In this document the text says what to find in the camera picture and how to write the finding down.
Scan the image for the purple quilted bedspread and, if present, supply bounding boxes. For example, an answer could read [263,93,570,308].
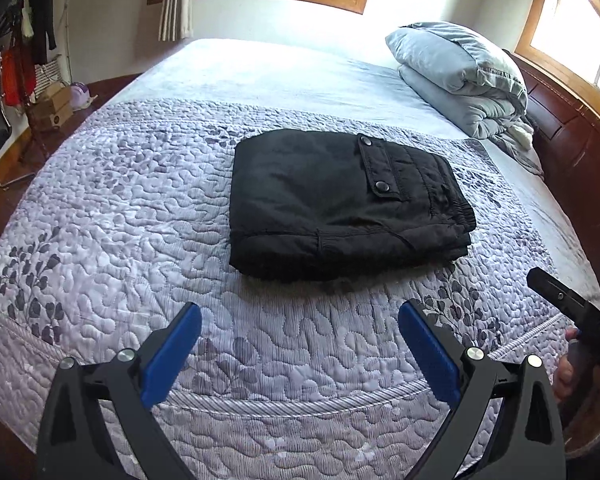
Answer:
[0,97,577,480]

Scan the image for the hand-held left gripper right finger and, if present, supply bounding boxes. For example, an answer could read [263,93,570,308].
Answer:
[397,299,566,480]

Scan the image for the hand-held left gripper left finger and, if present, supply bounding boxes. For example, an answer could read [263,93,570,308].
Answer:
[36,301,203,480]

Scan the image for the cardboard box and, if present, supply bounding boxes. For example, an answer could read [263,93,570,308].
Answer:
[27,81,74,134]

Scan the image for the white radiator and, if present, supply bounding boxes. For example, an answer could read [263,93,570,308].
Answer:
[32,57,64,99]

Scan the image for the small lavender object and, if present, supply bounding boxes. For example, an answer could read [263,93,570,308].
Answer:
[70,82,94,109]

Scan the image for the black garment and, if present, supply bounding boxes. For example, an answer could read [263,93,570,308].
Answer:
[26,0,59,67]

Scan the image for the black pants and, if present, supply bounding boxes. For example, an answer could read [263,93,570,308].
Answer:
[228,128,477,282]

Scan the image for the dark wooden headboard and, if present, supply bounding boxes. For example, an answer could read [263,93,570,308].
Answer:
[501,47,600,243]

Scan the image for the grey bed sheet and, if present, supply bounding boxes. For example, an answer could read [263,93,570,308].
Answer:
[114,37,600,311]

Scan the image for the red garment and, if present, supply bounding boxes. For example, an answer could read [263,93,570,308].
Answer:
[0,41,37,109]

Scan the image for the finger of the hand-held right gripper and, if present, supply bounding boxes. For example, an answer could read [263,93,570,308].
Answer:
[526,266,600,327]

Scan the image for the grey folded comforter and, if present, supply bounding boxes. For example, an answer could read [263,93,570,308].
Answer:
[384,21,547,177]

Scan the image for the striped grey curtain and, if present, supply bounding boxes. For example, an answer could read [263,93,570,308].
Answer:
[158,0,196,44]

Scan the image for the person's right hand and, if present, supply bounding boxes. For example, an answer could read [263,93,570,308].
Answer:
[551,326,584,402]

